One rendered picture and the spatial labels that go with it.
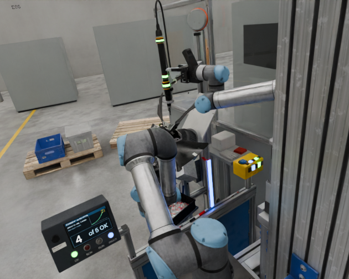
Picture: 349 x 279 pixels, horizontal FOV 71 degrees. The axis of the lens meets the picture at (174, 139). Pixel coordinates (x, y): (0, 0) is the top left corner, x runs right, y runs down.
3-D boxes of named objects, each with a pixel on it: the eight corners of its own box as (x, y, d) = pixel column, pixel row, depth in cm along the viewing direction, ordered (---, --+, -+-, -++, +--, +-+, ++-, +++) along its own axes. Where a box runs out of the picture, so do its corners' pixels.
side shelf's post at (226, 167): (229, 223, 247) (226, 150, 212) (231, 225, 244) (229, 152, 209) (226, 225, 246) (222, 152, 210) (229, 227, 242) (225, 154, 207)
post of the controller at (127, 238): (134, 252, 125) (126, 223, 116) (136, 256, 122) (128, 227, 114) (128, 255, 123) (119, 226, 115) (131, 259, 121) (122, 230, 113)
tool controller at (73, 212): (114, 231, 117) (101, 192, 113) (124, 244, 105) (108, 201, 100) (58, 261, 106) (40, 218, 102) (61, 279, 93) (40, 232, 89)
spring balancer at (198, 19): (190, 31, 199) (187, 32, 194) (188, 9, 193) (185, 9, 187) (209, 29, 193) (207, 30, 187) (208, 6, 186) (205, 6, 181)
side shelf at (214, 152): (221, 141, 229) (221, 138, 228) (252, 155, 201) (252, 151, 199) (201, 150, 218) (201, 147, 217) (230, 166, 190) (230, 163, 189)
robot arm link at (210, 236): (235, 262, 82) (235, 232, 76) (199, 278, 78) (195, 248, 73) (217, 236, 92) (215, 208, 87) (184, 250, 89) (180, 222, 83)
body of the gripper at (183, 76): (179, 82, 130) (196, 84, 122) (177, 66, 127) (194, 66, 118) (189, 79, 135) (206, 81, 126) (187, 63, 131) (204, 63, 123)
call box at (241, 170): (250, 165, 162) (250, 151, 158) (263, 171, 154) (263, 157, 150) (232, 175, 155) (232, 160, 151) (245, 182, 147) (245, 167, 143)
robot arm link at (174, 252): (205, 267, 73) (148, 122, 97) (158, 288, 69) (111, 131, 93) (197, 268, 84) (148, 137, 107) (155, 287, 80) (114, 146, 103)
